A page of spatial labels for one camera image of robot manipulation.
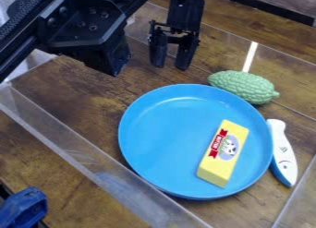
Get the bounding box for yellow toy butter block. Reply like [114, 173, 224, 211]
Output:
[197, 120, 249, 187]

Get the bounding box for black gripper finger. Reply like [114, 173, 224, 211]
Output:
[149, 31, 167, 67]
[176, 34, 200, 70]

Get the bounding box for green bumpy toy gourd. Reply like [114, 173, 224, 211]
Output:
[208, 70, 280, 104]

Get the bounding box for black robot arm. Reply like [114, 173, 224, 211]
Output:
[0, 0, 205, 82]

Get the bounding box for blue clamp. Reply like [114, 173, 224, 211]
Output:
[0, 186, 48, 228]

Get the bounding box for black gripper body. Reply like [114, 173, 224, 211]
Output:
[147, 0, 206, 41]

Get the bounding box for clear acrylic enclosure wall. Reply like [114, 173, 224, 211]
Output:
[0, 0, 316, 228]

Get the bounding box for blue round plate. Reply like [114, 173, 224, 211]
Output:
[118, 84, 273, 199]

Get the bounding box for white blue toy fish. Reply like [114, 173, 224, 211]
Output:
[267, 119, 299, 187]

